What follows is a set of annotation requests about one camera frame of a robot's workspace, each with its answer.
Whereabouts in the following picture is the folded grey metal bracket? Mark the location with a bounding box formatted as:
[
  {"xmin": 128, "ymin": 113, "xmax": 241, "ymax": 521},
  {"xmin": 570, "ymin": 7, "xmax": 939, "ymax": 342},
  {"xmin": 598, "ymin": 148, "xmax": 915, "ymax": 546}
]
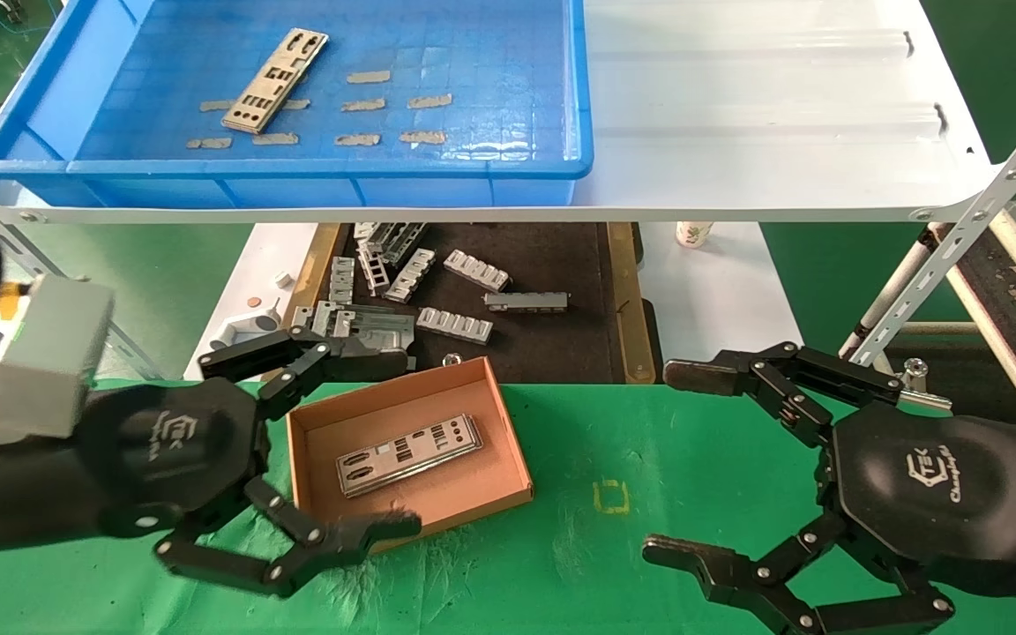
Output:
[{"xmin": 310, "ymin": 300, "xmax": 355, "ymax": 345}]

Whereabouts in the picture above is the blue plastic tray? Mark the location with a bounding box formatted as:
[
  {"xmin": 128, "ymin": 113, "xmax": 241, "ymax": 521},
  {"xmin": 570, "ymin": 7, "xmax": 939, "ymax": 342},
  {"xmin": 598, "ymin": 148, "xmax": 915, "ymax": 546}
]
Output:
[{"xmin": 0, "ymin": 0, "xmax": 595, "ymax": 208}]

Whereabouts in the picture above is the green table cloth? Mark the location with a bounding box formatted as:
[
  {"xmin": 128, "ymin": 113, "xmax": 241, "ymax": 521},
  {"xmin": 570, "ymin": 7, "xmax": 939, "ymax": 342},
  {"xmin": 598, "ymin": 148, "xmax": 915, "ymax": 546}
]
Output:
[{"xmin": 0, "ymin": 379, "xmax": 1016, "ymax": 635}]

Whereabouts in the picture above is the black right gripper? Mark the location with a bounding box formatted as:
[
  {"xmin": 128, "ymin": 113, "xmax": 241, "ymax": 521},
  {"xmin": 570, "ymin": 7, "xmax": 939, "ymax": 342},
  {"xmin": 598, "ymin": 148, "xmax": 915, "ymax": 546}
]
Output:
[{"xmin": 642, "ymin": 342, "xmax": 1016, "ymax": 635}]

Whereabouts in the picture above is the slotted grey metal bracket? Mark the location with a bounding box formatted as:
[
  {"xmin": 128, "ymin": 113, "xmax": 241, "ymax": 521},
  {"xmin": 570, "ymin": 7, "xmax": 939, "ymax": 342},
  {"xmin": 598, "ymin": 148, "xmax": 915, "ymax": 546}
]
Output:
[
  {"xmin": 444, "ymin": 250, "xmax": 512, "ymax": 293},
  {"xmin": 415, "ymin": 307, "xmax": 494, "ymax": 345},
  {"xmin": 383, "ymin": 248, "xmax": 437, "ymax": 304},
  {"xmin": 328, "ymin": 257, "xmax": 356, "ymax": 305}
]

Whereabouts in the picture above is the white metal shelf board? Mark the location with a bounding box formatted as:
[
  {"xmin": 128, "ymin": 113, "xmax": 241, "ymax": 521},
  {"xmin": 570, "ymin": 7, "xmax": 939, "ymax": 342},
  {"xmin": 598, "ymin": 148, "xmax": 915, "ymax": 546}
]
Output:
[{"xmin": 0, "ymin": 0, "xmax": 994, "ymax": 224}]

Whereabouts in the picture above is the shallow brown cardboard box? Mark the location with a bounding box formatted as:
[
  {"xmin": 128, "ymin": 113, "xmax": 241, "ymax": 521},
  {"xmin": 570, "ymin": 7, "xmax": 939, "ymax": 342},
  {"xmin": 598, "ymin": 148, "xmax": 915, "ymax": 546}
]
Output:
[{"xmin": 286, "ymin": 356, "xmax": 534, "ymax": 552}]

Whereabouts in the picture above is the long dark metal bar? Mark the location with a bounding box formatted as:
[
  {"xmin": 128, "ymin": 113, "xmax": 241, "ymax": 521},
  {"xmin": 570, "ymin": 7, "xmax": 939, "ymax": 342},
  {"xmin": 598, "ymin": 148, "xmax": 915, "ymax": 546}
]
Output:
[{"xmin": 483, "ymin": 291, "xmax": 571, "ymax": 313}]

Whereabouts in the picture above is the cream horizontal tube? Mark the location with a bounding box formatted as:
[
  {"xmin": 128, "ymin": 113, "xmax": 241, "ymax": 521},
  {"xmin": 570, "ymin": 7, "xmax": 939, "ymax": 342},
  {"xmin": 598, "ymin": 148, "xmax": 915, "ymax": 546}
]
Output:
[{"xmin": 900, "ymin": 322, "xmax": 1016, "ymax": 338}]

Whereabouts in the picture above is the grey slotted angle strut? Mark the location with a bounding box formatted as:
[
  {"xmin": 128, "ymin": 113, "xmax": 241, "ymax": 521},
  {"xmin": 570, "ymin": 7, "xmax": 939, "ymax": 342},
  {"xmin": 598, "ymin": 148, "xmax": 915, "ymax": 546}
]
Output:
[
  {"xmin": 850, "ymin": 79, "xmax": 1016, "ymax": 367},
  {"xmin": 0, "ymin": 172, "xmax": 161, "ymax": 380}
]

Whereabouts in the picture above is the white plastic pipe fitting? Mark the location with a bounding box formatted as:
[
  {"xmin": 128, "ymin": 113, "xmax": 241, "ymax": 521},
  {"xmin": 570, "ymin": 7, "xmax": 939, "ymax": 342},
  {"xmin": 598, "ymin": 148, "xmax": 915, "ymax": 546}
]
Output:
[{"xmin": 208, "ymin": 300, "xmax": 282, "ymax": 352}]

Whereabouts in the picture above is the white diagonal tube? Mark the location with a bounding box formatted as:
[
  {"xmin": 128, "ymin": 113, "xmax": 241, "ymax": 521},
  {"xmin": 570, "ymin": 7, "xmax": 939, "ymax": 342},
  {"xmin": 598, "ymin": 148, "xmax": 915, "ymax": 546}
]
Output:
[{"xmin": 839, "ymin": 238, "xmax": 932, "ymax": 358}]

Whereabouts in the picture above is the ladder shaped metal bracket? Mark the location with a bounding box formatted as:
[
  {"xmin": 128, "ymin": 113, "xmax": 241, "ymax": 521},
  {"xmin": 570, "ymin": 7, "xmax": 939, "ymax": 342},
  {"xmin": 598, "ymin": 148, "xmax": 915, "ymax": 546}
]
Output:
[{"xmin": 356, "ymin": 240, "xmax": 390, "ymax": 296}]

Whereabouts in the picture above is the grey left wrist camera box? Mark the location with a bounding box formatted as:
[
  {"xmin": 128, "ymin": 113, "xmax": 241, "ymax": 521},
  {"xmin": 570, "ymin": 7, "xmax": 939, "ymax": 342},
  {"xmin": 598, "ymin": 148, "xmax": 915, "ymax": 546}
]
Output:
[{"xmin": 0, "ymin": 273, "xmax": 116, "ymax": 440}]

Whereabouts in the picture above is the large grey metal plate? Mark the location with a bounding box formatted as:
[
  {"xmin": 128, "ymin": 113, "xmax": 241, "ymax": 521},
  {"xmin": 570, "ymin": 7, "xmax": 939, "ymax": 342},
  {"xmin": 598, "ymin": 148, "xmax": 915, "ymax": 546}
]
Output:
[{"xmin": 288, "ymin": 300, "xmax": 418, "ymax": 358}]

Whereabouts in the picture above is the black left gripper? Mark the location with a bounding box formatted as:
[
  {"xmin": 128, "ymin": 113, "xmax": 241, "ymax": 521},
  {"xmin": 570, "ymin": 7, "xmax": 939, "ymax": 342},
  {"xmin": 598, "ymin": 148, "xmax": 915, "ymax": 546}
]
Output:
[{"xmin": 0, "ymin": 326, "xmax": 423, "ymax": 599}]

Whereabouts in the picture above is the perforated dark metal bracket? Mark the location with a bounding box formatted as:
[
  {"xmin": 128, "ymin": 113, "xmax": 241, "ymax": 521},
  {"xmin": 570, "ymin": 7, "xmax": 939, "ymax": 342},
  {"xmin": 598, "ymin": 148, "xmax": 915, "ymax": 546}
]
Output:
[{"xmin": 354, "ymin": 222, "xmax": 430, "ymax": 265}]

